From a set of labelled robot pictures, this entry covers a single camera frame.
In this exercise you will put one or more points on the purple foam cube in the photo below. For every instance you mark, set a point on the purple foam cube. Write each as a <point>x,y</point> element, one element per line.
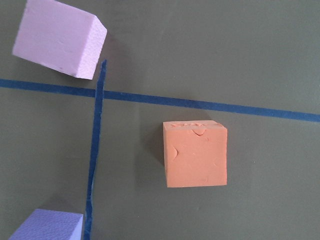
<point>45,224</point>

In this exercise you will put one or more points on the orange foam cube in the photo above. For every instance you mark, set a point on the orange foam cube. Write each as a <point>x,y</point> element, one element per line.
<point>195,153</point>

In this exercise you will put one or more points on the pink foam cube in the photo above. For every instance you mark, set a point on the pink foam cube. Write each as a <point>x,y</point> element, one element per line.
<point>60,37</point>

